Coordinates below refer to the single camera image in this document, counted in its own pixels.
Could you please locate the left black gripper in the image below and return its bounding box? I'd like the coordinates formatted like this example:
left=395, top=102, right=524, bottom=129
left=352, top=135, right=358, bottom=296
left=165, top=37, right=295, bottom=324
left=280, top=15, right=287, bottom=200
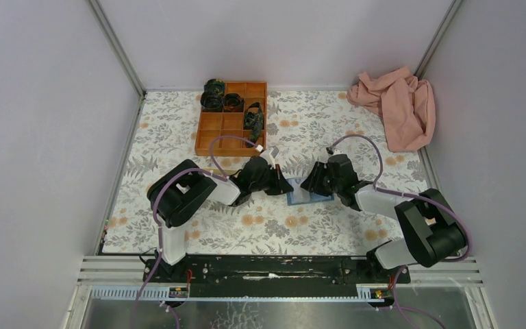
left=249, top=164, right=293, bottom=196

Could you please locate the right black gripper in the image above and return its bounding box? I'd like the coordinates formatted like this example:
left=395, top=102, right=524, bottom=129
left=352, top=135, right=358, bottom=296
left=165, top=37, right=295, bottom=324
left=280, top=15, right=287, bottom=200
left=299, top=161, right=341, bottom=197

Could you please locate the blue leather card holder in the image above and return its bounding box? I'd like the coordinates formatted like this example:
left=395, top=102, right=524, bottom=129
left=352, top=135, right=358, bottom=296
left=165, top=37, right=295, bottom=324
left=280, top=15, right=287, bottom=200
left=286, top=178, right=334, bottom=206

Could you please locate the beige oval tray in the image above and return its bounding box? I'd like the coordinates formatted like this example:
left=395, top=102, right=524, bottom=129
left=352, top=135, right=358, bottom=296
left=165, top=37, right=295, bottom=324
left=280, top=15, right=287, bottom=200
left=204, top=168, right=238, bottom=176

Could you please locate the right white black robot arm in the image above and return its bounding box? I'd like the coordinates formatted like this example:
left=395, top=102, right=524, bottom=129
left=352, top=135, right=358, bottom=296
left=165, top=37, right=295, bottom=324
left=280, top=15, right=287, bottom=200
left=301, top=154, right=468, bottom=282

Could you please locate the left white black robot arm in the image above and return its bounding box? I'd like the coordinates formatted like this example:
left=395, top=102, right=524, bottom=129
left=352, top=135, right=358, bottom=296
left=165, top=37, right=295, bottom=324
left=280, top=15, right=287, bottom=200
left=147, top=156, right=294, bottom=282

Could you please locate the floral patterned table mat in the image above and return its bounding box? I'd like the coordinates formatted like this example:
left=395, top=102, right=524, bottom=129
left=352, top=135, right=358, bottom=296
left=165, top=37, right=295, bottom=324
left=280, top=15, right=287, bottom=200
left=101, top=91, right=428, bottom=255

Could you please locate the orange compartment organizer box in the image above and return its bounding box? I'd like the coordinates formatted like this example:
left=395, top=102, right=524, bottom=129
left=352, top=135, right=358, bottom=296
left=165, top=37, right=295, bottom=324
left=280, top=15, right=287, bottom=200
left=195, top=80, right=271, bottom=157

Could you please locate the dark rolled belt middle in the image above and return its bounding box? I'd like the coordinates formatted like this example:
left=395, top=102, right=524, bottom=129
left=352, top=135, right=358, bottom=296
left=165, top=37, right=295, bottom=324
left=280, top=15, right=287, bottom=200
left=223, top=93, right=245, bottom=113

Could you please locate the dark rolled belt top-left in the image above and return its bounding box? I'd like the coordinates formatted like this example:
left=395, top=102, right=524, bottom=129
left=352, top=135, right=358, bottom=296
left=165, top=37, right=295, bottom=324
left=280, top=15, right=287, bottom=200
left=200, top=91, right=223, bottom=112

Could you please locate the dark rolled belt outside box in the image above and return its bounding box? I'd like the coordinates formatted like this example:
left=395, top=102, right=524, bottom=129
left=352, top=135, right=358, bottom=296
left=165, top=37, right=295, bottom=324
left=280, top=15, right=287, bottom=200
left=203, top=78, right=225, bottom=95

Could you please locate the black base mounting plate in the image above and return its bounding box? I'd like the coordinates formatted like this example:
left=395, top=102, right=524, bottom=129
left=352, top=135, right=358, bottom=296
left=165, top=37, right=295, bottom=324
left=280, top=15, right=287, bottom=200
left=142, top=254, right=411, bottom=298

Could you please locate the pink crumpled cloth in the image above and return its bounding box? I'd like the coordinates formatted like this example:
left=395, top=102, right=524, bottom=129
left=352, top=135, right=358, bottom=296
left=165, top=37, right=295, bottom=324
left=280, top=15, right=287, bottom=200
left=347, top=66, right=436, bottom=152

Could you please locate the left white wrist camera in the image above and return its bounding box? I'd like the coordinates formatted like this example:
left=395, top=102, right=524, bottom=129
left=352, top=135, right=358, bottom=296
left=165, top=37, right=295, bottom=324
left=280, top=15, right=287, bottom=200
left=255, top=145, right=279, bottom=168

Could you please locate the white slotted cable duct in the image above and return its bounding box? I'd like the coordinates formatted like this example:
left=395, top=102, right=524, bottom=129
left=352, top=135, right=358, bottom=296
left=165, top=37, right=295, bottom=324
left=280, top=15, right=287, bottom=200
left=89, top=284, right=398, bottom=304

